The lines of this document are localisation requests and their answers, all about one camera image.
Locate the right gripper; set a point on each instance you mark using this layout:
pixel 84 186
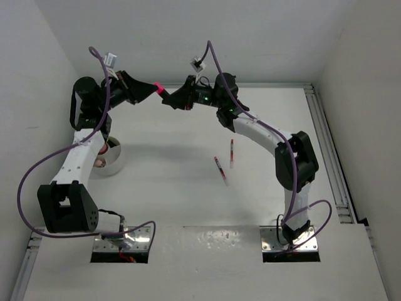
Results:
pixel 183 99

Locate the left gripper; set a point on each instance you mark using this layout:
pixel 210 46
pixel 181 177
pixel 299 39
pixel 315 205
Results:
pixel 134 91

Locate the pink black highlighter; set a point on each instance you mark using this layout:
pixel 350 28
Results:
pixel 161 91

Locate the red refill pen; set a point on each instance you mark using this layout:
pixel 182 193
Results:
pixel 223 174
pixel 231 162

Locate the pink white stapler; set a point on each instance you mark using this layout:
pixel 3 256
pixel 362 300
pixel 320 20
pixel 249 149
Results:
pixel 99 163

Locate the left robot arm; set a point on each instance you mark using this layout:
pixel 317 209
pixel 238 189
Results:
pixel 65 203

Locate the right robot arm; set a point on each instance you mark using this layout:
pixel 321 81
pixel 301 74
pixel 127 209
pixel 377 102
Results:
pixel 295 160

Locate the pink cap in container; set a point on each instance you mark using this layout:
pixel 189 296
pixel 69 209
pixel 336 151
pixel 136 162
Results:
pixel 103 149

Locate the white round divided container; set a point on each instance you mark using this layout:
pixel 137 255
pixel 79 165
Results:
pixel 114 159

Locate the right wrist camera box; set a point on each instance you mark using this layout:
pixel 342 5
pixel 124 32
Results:
pixel 199 66

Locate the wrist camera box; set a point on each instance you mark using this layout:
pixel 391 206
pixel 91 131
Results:
pixel 109 60
pixel 199 66

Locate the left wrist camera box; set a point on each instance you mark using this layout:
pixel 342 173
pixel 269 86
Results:
pixel 109 60

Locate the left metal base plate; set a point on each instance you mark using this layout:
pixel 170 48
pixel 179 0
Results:
pixel 132 247

